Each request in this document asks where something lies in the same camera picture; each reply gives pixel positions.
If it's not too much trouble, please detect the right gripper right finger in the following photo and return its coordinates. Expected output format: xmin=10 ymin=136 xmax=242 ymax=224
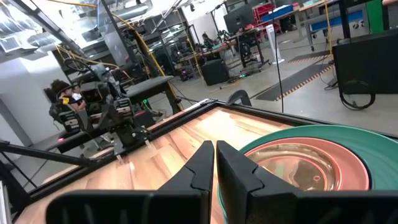
xmin=216 ymin=139 xmax=398 ymax=224

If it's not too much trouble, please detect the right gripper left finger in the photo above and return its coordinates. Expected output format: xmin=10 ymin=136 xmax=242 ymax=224
xmin=45 ymin=139 xmax=215 ymax=224

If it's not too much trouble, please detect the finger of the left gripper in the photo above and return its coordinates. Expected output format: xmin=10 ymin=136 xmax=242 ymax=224
xmin=58 ymin=109 xmax=94 ymax=133
xmin=104 ymin=98 xmax=134 ymax=124

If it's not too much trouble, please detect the red transparent plastic plate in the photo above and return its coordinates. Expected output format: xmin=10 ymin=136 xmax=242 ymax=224
xmin=244 ymin=137 xmax=371 ymax=192

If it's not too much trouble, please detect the large teal plastic plate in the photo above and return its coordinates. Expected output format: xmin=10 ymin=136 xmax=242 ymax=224
xmin=217 ymin=124 xmax=398 ymax=224

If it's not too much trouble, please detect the person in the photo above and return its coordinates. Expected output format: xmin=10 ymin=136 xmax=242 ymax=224
xmin=200 ymin=32 xmax=215 ymax=50
xmin=43 ymin=79 xmax=86 ymax=113

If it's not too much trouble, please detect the black box case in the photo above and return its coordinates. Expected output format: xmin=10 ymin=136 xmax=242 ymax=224
xmin=200 ymin=58 xmax=230 ymax=86

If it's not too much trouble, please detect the small black hazard-striped mat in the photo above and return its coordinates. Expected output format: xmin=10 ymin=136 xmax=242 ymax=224
xmin=254 ymin=63 xmax=334 ymax=102

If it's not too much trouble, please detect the black computer monitor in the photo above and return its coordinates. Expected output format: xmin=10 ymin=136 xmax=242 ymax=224
xmin=223 ymin=4 xmax=256 ymax=34

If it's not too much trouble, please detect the white tower device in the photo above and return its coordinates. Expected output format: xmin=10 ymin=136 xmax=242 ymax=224
xmin=266 ymin=24 xmax=285 ymax=65

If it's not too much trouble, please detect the red shelf cart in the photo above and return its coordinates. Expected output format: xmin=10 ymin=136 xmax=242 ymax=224
xmin=253 ymin=2 xmax=276 ymax=24

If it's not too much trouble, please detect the black equipment cabinet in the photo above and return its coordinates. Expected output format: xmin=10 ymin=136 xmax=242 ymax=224
xmin=331 ymin=29 xmax=398 ymax=95

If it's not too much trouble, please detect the blue workbench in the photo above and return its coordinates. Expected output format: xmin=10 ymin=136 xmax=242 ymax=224
xmin=306 ymin=9 xmax=364 ymax=32

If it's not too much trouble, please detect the green panel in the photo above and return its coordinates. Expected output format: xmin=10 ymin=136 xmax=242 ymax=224
xmin=366 ymin=0 xmax=385 ymax=35

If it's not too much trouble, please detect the yellow hanging cable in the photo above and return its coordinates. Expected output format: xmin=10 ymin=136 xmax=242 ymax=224
xmin=323 ymin=0 xmax=333 ymax=57
xmin=46 ymin=0 xmax=167 ymax=77

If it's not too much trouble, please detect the black table frame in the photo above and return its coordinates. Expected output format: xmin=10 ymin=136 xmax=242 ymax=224
xmin=0 ymin=98 xmax=398 ymax=215

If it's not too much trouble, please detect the black frame clamp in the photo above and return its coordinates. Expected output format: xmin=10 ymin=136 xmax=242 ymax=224
xmin=226 ymin=89 xmax=252 ymax=107

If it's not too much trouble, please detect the coiled black cable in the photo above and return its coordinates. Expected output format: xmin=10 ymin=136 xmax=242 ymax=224
xmin=338 ymin=80 xmax=376 ymax=111

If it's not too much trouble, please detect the long black floor cable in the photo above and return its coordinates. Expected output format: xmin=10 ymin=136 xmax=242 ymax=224
xmin=271 ymin=0 xmax=284 ymax=113

